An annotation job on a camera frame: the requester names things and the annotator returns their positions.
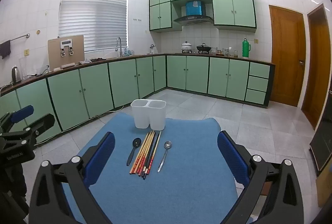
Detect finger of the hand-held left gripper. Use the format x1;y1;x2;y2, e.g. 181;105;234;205
0;105;34;134
16;113;56;142

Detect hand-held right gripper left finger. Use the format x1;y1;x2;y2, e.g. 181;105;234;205
28;131;116;224

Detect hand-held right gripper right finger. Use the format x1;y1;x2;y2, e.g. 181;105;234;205
217;131;304;224

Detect wooden chopstick with red end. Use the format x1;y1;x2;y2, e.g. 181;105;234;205
148;131;162;176
132;132;152;175
134;131;153;176
139;131;157;177
129;132;150;175

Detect black plastic spoon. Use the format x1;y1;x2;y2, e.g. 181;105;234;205
126;138;142;166

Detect plain wooden chopstick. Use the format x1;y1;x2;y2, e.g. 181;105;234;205
137;131;155;176

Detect black chopstick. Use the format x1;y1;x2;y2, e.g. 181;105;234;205
144;133;160;179
142;132;159;179

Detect white double utensil holder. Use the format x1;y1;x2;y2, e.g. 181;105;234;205
130;99;167;131

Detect metal spoon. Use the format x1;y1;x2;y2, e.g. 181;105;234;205
157;140;172;173

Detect steel electric kettle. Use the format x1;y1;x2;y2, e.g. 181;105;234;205
11;66;22;84

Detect clear plastic pitcher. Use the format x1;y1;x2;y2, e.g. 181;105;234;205
19;57;29;81

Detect blue table mat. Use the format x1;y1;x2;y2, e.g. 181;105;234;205
62;112;238;224

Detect green base cabinets with countertop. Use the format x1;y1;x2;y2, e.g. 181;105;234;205
0;54;275;162

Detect brown cardboard board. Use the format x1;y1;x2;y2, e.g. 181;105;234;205
48;35;85;71

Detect dark hanging cloth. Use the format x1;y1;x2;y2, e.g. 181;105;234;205
0;40;11;60

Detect metal towel bar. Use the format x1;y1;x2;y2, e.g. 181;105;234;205
8;33;30;41

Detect black cabinet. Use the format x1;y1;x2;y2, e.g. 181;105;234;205
310;92;332;176

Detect cardboard box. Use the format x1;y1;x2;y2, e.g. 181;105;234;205
315;164;332;207

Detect green thermos flask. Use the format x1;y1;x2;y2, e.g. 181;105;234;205
242;38;250;58

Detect gas stove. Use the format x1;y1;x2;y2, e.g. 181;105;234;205
181;50;212;55

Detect white window blind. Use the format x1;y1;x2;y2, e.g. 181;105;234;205
58;0;129;53

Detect range hood with blue wrap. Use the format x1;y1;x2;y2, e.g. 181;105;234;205
173;0;214;26

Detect wooden door with handle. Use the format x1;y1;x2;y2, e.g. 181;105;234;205
269;5;306;107

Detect green wall cabinets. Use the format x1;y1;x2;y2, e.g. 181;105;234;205
149;0;257;32

